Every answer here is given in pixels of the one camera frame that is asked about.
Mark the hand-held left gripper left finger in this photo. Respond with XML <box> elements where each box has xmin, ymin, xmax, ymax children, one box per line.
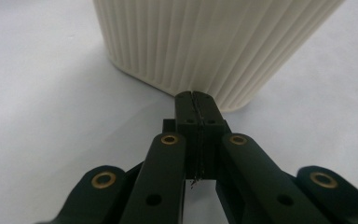
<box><xmin>162</xmin><ymin>91</ymin><xmax>203</xmax><ymax>181</ymax></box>

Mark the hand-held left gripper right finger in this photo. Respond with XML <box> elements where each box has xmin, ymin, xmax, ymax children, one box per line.
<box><xmin>192</xmin><ymin>91</ymin><xmax>231</xmax><ymax>181</ymax></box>

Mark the cream ribbed pump bottle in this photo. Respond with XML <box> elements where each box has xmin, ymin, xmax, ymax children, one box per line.
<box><xmin>91</xmin><ymin>0</ymin><xmax>345</xmax><ymax>113</ymax></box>

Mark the white table mat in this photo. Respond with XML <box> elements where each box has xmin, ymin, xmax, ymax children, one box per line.
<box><xmin>0</xmin><ymin>0</ymin><xmax>358</xmax><ymax>224</ymax></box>

